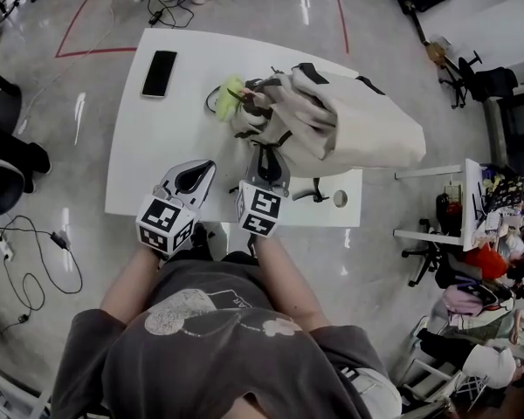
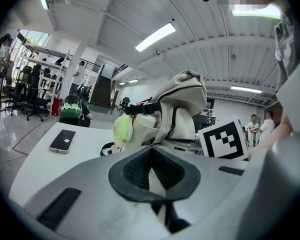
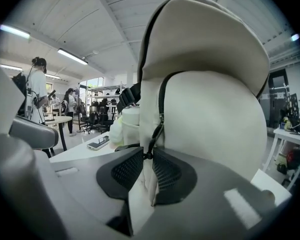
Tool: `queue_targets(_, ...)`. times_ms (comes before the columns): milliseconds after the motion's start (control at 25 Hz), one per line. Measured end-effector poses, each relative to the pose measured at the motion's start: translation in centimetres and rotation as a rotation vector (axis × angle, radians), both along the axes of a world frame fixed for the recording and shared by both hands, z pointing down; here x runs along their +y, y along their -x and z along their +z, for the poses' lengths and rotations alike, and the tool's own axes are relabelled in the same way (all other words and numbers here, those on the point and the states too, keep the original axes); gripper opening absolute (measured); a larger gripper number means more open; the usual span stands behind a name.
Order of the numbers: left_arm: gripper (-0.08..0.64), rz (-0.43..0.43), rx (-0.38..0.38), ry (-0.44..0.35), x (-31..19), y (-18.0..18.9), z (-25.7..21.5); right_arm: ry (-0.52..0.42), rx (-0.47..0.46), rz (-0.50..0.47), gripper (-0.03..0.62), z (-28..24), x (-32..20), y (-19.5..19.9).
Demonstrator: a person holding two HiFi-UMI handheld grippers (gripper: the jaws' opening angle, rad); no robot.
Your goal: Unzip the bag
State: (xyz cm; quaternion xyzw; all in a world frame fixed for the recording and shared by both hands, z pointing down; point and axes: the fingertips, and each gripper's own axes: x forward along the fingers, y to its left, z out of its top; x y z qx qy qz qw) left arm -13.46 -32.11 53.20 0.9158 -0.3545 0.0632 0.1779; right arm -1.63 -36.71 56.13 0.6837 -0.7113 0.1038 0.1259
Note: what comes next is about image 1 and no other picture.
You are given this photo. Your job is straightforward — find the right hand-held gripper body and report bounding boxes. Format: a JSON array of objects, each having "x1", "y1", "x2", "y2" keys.
[{"x1": 235, "y1": 173, "x2": 291, "y2": 238}]

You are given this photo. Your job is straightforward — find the white cluttered desk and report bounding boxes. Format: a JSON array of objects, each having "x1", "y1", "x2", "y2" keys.
[{"x1": 392, "y1": 158, "x2": 524, "y2": 253}]

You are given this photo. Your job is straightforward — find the pink backpack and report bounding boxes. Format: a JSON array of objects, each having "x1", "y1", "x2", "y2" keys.
[{"x1": 444, "y1": 283, "x2": 486, "y2": 319}]

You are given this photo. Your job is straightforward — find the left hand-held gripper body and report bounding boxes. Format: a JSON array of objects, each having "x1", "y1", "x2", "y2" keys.
[{"x1": 134, "y1": 175, "x2": 207, "y2": 258}]

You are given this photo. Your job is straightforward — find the beige bag with black straps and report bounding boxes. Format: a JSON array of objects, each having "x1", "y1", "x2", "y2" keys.
[{"x1": 233, "y1": 62, "x2": 428, "y2": 203}]

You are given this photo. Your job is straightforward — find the green plush charm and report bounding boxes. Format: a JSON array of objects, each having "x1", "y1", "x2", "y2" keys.
[{"x1": 215, "y1": 74, "x2": 246, "y2": 122}]

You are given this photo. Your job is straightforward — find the person's black shoe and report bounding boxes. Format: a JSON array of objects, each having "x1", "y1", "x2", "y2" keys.
[{"x1": 186, "y1": 222, "x2": 214, "y2": 262}]

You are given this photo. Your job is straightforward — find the person's left forearm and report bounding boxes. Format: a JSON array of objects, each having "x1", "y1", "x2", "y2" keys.
[{"x1": 99, "y1": 245, "x2": 169, "y2": 327}]

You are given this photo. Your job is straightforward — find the person's grey printed t-shirt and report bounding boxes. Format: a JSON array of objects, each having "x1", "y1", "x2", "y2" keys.
[{"x1": 50, "y1": 258, "x2": 392, "y2": 419}]

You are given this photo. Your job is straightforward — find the white and black plush charm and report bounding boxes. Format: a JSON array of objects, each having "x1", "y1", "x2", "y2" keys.
[{"x1": 238, "y1": 98, "x2": 272, "y2": 127}]

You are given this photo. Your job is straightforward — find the person's right forearm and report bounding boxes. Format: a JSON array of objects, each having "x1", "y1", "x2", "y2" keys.
[{"x1": 247, "y1": 232, "x2": 333, "y2": 336}]

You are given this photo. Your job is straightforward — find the black smartphone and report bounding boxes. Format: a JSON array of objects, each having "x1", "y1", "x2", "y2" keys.
[{"x1": 140, "y1": 50, "x2": 179, "y2": 100}]

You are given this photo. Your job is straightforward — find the white folding chair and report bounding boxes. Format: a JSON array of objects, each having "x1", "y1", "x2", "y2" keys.
[{"x1": 399, "y1": 355, "x2": 493, "y2": 412}]

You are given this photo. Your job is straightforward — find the person's light trousers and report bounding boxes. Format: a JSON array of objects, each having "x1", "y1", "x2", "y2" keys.
[{"x1": 347, "y1": 364, "x2": 403, "y2": 419}]

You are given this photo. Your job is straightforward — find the black power adapter with cable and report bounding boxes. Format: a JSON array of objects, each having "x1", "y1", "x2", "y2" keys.
[
  {"x1": 144, "y1": 0, "x2": 196, "y2": 30},
  {"x1": 0, "y1": 215, "x2": 85, "y2": 327}
]

